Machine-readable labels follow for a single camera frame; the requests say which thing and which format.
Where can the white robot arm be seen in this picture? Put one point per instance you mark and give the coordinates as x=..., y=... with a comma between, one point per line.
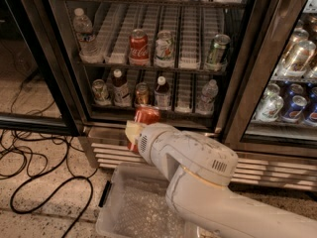
x=199, y=170

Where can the green white can bottom shelf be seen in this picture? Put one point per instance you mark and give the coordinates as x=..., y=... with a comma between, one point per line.
x=100, y=92

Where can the closed glass fridge door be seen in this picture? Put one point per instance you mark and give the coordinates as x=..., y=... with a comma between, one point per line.
x=258, y=67

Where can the dark tea bottle white cap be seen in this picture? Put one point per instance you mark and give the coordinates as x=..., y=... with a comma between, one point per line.
x=162, y=94

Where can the silver can compartment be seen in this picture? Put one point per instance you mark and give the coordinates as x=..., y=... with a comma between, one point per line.
x=297, y=36
x=293, y=65

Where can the white green can right compartment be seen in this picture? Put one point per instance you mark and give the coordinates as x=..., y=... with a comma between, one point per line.
x=271, y=104

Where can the clear water bottle middle shelf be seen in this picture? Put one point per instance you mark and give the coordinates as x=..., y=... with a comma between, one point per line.
x=84, y=32

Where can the small clear water bottle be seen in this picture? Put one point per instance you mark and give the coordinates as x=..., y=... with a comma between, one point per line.
x=206, y=100

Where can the red coca cola can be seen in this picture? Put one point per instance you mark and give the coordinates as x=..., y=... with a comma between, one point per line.
x=139, y=52

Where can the white green soda can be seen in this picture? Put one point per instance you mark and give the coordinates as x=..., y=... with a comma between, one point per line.
x=164, y=53

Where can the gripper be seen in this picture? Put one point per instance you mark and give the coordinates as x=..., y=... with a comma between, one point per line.
x=153, y=143

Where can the open glass fridge door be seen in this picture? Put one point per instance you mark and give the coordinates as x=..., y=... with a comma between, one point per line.
x=36, y=94

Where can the red coke can top shelf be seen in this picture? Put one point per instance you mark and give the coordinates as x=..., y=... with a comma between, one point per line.
x=145, y=115

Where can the blue pepsi can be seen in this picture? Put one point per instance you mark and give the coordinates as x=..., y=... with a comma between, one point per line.
x=293, y=109
x=310, y=113

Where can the brown tea bottle white cap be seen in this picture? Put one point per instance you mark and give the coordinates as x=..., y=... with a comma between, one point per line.
x=122, y=95

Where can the bubble wrap sheet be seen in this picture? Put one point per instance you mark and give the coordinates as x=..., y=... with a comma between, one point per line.
x=145, y=213

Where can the stainless steel fridge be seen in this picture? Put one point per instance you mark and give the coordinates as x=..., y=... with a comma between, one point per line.
x=193, y=25

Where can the clear plastic bin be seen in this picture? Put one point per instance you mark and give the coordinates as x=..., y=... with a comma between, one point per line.
x=109, y=213

